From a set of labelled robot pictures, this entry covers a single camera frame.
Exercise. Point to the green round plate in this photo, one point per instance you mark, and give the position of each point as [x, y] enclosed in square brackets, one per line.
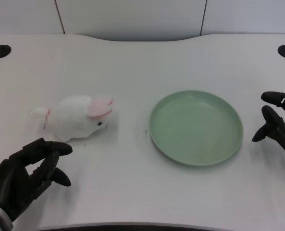
[196, 128]

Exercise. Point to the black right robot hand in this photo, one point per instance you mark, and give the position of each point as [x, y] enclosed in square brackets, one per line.
[280, 127]

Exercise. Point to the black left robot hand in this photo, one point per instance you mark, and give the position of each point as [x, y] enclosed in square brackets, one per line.
[17, 173]

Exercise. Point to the white rabbit plush doll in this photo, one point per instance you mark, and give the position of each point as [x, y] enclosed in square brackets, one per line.
[75, 120]

